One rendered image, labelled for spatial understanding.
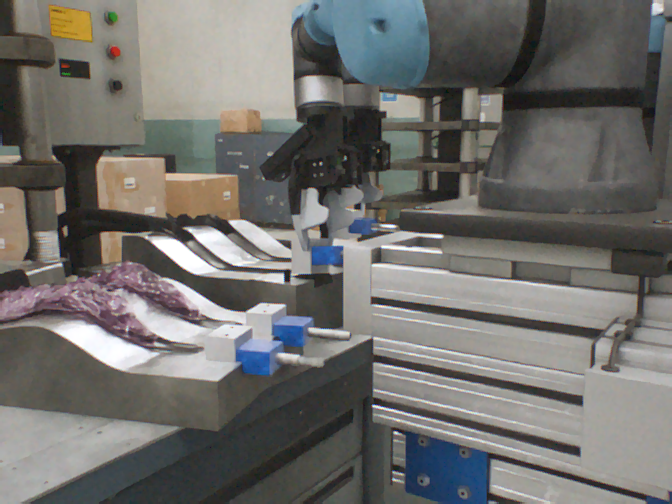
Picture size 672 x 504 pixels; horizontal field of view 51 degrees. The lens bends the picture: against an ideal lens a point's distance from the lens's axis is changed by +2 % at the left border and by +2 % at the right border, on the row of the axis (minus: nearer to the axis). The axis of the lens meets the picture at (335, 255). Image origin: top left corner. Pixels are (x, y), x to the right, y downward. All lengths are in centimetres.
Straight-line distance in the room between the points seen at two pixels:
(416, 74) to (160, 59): 939
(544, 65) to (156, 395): 50
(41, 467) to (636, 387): 51
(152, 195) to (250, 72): 408
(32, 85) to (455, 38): 115
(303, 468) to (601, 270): 62
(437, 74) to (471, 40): 4
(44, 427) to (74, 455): 9
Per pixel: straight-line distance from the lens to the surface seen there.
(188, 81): 960
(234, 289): 107
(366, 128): 130
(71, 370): 82
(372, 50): 56
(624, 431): 50
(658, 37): 111
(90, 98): 183
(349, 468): 121
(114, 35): 189
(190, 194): 566
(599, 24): 62
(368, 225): 132
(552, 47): 61
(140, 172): 510
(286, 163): 108
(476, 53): 58
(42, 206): 160
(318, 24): 95
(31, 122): 159
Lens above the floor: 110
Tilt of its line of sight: 10 degrees down
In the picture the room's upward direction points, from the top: straight up
